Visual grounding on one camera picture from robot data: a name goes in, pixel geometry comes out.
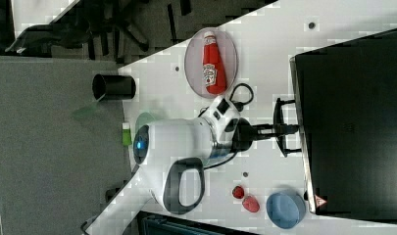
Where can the black office chair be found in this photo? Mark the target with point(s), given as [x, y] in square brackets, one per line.
[72, 23]

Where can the blue bowl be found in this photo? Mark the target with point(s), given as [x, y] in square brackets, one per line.
[285, 208]

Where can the large red strawberry toy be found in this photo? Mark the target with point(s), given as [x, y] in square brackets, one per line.
[251, 204]

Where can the black cylinder table post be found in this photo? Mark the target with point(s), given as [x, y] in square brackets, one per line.
[113, 87]

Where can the oven door with handle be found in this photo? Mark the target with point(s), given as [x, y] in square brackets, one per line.
[279, 147]

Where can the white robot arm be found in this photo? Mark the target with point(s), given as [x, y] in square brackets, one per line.
[164, 150]

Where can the black toaster oven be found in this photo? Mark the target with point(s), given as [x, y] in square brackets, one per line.
[346, 105]

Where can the green clamp block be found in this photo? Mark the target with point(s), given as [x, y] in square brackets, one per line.
[126, 137]

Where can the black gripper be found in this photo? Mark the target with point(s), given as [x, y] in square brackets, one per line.
[244, 133]

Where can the red ketchup bottle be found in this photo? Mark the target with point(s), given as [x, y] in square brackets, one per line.
[213, 69]

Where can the small red strawberry toy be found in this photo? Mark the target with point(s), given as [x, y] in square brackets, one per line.
[238, 192]

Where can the grey round plate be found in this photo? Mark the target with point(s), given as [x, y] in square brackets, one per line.
[193, 60]

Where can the green perforated colander basket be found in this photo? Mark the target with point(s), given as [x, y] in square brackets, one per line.
[144, 118]

